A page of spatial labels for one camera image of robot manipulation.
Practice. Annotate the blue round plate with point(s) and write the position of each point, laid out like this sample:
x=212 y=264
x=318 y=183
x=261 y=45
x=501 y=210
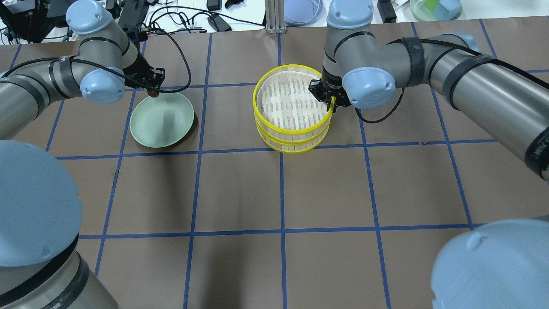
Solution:
x=302 y=12

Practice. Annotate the aluminium frame post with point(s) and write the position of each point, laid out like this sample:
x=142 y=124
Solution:
x=275 y=17

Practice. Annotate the black power adapter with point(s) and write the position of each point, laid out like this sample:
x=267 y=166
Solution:
x=218 y=24

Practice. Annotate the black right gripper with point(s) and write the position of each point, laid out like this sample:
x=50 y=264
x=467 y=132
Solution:
x=330 y=87

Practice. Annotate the yellow bamboo steamer basket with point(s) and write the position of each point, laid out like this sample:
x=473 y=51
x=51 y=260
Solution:
x=299 y=141

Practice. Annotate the yellow steamer basket with cloth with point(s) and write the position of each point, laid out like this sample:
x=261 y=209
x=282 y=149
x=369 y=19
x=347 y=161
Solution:
x=283 y=103

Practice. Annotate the green bowl with sponges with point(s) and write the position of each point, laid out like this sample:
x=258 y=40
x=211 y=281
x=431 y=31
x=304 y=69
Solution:
x=436 y=10

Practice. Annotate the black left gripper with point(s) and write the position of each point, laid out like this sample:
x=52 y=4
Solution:
x=138 y=68

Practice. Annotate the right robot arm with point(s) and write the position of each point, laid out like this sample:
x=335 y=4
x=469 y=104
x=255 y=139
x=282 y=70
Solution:
x=499 y=265

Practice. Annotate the light green round plate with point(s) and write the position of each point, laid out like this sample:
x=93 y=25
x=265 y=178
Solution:
x=162 y=121

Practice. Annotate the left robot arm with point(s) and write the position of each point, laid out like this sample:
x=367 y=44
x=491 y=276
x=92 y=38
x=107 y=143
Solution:
x=40 y=214

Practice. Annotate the brown rectangular bun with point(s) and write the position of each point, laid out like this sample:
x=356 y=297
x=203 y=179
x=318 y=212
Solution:
x=152 y=93

